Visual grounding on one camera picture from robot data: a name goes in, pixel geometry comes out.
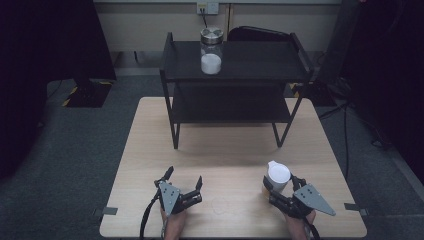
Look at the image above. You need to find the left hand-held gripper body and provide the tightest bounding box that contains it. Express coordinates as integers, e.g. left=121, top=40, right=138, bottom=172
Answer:
left=153, top=179, right=203, bottom=217

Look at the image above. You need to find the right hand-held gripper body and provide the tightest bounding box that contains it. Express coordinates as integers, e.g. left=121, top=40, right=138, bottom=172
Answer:
left=268, top=182, right=337, bottom=220

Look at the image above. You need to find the white cup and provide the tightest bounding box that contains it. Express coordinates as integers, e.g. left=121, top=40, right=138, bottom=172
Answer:
left=265, top=160, right=292, bottom=195

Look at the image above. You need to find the person's left hand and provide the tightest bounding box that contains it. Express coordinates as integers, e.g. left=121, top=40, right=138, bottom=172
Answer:
left=160, top=208, right=189, bottom=230

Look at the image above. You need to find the person's right hand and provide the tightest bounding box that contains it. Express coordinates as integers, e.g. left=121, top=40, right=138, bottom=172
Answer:
left=284, top=209, right=317, bottom=231

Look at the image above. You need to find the black stand base striped tape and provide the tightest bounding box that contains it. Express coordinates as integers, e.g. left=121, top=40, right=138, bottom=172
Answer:
left=61, top=79, right=113, bottom=109
left=289, top=81, right=335, bottom=106

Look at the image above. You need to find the glass jar with metal lid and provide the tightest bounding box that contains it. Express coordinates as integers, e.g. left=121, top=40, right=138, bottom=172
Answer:
left=199, top=27, right=224, bottom=76

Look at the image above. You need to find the black two-tier metal rack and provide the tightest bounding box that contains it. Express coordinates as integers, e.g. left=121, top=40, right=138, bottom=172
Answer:
left=159, top=31, right=315, bottom=150

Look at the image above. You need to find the dark curtain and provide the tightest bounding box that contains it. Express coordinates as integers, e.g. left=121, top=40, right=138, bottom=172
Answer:
left=339, top=0, right=424, bottom=185
left=0, top=0, right=117, bottom=181

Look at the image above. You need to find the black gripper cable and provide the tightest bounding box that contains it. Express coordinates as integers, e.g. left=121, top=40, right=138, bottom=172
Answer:
left=139, top=189, right=162, bottom=240
left=304, top=219, right=322, bottom=240

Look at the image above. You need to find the grey table bracket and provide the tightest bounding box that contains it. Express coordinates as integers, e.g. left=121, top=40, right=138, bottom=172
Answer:
left=94, top=206, right=119, bottom=217
left=343, top=202, right=370, bottom=217

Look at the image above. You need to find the black floor cable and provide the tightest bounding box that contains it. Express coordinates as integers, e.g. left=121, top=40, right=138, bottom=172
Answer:
left=319, top=102, right=350, bottom=181
left=346, top=109, right=392, bottom=150

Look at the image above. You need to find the white wall socket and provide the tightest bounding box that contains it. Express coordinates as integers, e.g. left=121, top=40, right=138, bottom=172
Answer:
left=196, top=1, right=220, bottom=15

